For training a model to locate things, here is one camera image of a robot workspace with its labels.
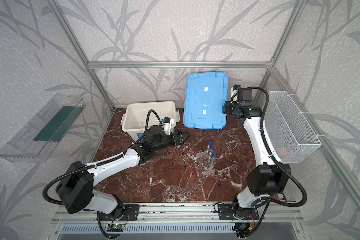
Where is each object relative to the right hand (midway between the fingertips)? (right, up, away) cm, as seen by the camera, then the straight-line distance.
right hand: (227, 100), depth 81 cm
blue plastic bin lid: (-12, +4, +5) cm, 14 cm away
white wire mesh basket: (+21, -17, -20) cm, 34 cm away
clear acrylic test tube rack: (-12, -37, +9) cm, 40 cm away
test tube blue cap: (-10, -24, +1) cm, 26 cm away
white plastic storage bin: (-60, -11, +24) cm, 66 cm away
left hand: (-21, -17, -4) cm, 27 cm away
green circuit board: (-56, -63, -10) cm, 85 cm away
